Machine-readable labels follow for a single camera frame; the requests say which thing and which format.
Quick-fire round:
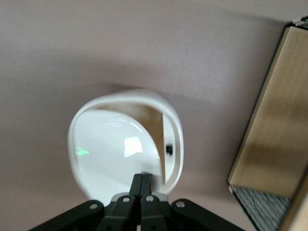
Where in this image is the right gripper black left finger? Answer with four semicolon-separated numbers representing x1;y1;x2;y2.
28;173;144;231

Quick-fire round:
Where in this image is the brown table cloth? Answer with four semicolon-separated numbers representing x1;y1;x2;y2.
0;0;308;231

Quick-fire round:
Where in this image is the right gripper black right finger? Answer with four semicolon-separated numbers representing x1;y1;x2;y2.
140;173;244;231

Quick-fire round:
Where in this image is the wooden shelf with black frame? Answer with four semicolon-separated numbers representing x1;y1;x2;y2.
227;15;308;231

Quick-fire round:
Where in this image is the white swing-lid trash can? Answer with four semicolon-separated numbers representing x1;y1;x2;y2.
67;89;185;196

